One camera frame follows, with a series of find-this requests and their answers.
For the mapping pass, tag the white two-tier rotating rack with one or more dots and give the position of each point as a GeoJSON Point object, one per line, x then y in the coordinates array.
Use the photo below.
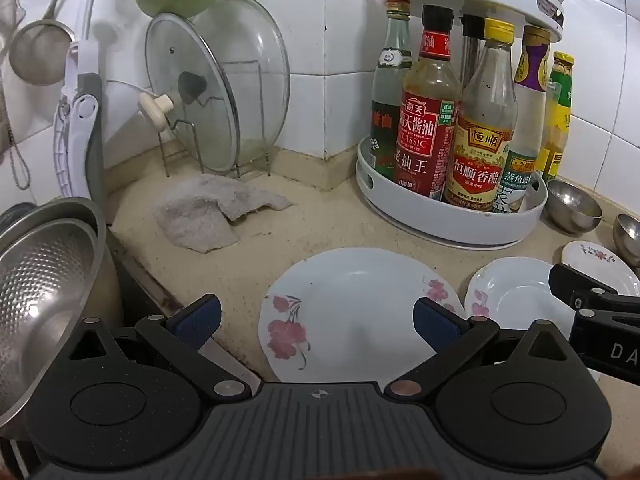
{"type": "Point", "coordinates": [450, 231]}

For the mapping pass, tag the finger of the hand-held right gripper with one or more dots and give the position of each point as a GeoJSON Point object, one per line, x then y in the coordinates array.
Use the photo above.
{"type": "Point", "coordinates": [575, 282]}

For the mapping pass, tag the dark bottle with red label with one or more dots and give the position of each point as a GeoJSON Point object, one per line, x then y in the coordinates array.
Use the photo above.
{"type": "Point", "coordinates": [382, 150]}

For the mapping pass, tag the small floral white plate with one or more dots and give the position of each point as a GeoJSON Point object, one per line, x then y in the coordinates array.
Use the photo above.
{"type": "Point", "coordinates": [515, 290]}

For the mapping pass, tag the large steel pot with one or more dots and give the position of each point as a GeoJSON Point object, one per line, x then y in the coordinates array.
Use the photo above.
{"type": "Point", "coordinates": [112, 290]}

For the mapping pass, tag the white grey plastic kitchen tool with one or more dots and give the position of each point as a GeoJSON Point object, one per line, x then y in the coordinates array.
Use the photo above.
{"type": "Point", "coordinates": [80, 110]}

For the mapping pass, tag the clear bottle with red cap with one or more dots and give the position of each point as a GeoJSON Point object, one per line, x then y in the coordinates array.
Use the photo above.
{"type": "Point", "coordinates": [395, 65]}

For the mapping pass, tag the glass lid with cream knob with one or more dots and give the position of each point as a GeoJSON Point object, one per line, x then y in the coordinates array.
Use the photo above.
{"type": "Point", "coordinates": [165, 60]}

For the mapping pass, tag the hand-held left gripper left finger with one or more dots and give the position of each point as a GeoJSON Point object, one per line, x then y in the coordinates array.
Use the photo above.
{"type": "Point", "coordinates": [196, 317]}

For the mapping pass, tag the yellow cap vinegar bottle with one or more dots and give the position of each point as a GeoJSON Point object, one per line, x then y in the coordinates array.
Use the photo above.
{"type": "Point", "coordinates": [480, 160]}

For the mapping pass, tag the purple label sauce bottle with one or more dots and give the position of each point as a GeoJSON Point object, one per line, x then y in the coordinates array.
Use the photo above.
{"type": "Point", "coordinates": [531, 70]}

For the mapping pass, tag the stainless steel bowl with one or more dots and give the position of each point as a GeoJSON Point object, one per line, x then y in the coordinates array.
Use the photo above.
{"type": "Point", "coordinates": [630, 240]}
{"type": "Point", "coordinates": [570, 210]}

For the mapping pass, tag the red label soy sauce bottle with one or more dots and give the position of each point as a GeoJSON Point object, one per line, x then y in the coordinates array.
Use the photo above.
{"type": "Point", "coordinates": [425, 135]}

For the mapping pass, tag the small floral oval dish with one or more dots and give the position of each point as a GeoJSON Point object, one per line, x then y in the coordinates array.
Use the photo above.
{"type": "Point", "coordinates": [595, 257]}

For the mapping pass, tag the large glass pot lid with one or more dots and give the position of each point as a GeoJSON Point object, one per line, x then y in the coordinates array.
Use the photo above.
{"type": "Point", "coordinates": [260, 85]}

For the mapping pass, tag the yellow green oil bottle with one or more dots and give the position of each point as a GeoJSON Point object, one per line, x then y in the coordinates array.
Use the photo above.
{"type": "Point", "coordinates": [557, 125]}

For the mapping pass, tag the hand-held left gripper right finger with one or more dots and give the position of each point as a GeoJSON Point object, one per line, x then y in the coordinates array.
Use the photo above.
{"type": "Point", "coordinates": [434, 324]}

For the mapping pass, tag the metal mesh strainer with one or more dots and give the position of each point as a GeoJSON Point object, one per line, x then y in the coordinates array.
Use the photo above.
{"type": "Point", "coordinates": [35, 55]}

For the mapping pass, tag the hammered steel basin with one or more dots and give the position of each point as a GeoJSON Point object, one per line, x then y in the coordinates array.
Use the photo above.
{"type": "Point", "coordinates": [45, 285]}

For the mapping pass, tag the grey dish towel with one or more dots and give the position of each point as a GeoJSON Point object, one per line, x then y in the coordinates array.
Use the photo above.
{"type": "Point", "coordinates": [195, 215]}

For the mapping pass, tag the large floral white plate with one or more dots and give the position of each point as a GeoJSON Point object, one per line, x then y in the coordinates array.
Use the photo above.
{"type": "Point", "coordinates": [350, 300]}

